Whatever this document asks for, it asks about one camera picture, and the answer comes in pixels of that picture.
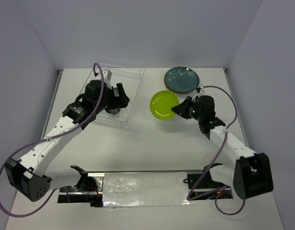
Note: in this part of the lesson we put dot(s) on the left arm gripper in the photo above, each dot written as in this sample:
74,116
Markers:
122,98

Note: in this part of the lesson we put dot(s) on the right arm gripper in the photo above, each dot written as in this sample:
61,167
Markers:
181,109

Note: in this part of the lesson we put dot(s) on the blue floral white plate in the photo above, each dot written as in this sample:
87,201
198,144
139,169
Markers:
171,90

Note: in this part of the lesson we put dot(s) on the lime green plate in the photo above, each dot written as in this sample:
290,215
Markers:
161,104

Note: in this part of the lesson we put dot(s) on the dark teal speckled plate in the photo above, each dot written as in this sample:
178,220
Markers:
182,79

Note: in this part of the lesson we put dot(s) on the black plate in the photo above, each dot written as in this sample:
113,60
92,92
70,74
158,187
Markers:
113,111

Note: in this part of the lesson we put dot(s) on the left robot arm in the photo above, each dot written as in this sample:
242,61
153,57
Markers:
30,175

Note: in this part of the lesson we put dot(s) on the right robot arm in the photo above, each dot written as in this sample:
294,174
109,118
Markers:
251,175

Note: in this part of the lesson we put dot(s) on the silver foil tape sheet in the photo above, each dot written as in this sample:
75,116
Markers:
151,189

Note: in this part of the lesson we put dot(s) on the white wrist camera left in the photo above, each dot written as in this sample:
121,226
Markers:
107,77

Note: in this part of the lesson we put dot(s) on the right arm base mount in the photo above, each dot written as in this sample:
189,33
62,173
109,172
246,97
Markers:
202,187

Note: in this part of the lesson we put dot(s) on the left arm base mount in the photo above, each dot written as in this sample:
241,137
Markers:
89,189

